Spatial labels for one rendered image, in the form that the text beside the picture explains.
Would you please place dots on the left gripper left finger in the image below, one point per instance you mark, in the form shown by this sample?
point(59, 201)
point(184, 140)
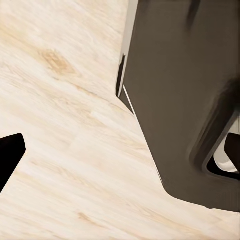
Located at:
point(12, 150)

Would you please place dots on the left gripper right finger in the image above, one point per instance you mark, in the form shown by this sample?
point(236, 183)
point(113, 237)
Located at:
point(232, 149)

